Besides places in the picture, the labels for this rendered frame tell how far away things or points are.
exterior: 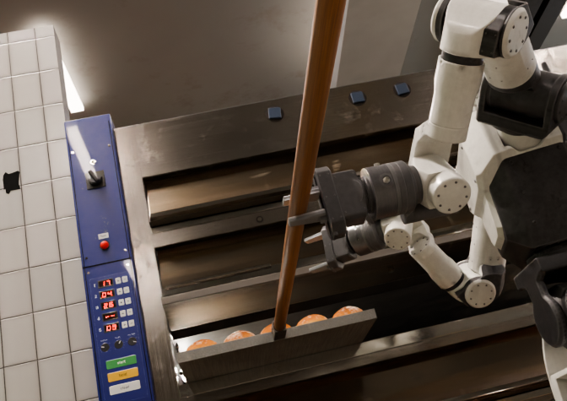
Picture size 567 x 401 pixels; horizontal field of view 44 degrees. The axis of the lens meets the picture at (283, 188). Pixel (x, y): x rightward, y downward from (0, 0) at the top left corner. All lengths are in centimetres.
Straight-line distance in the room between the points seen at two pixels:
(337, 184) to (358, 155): 136
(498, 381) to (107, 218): 133
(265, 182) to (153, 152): 41
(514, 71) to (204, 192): 139
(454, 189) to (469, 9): 28
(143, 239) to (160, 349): 37
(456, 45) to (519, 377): 142
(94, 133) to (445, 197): 162
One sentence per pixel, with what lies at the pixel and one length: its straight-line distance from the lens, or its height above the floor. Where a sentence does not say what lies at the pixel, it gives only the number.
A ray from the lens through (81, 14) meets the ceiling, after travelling 624.
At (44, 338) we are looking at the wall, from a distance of 234.
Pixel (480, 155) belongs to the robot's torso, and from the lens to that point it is 146.
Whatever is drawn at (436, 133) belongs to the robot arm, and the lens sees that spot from 115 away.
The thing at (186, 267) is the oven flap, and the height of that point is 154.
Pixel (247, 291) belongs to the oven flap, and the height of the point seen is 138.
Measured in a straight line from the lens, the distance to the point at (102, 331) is 227.
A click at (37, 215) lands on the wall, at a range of 248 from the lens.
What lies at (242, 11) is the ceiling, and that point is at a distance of 649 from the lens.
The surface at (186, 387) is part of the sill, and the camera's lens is 222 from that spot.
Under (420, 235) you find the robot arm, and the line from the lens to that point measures 182.
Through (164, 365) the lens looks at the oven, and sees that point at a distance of 224.
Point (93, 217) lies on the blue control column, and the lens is 240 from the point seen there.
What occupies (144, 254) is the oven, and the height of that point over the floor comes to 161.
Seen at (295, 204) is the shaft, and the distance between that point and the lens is 110.
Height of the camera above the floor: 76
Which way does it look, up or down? 24 degrees up
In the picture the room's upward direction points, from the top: 15 degrees counter-clockwise
